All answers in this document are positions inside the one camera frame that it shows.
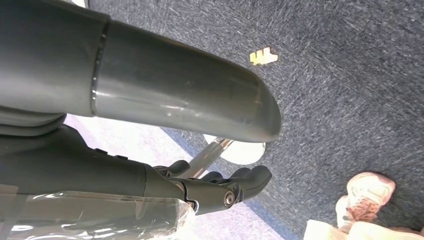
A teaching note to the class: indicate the person's pale pink shoe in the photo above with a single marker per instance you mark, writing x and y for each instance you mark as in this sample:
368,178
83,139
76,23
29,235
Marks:
367,195

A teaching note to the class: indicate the person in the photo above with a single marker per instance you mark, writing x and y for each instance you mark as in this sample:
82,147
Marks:
364,232

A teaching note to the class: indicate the chrome pole white base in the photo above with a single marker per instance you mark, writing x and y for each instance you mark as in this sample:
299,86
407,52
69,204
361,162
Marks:
242,154

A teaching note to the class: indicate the yellow floor marker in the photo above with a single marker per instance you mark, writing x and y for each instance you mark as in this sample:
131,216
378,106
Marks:
263,57

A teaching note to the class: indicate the clear plastic wrap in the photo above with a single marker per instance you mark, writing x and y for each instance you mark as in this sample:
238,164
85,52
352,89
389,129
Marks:
99,218

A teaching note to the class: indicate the ribbed grey right arm sleeve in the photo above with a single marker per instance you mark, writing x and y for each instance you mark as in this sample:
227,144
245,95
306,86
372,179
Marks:
30,122

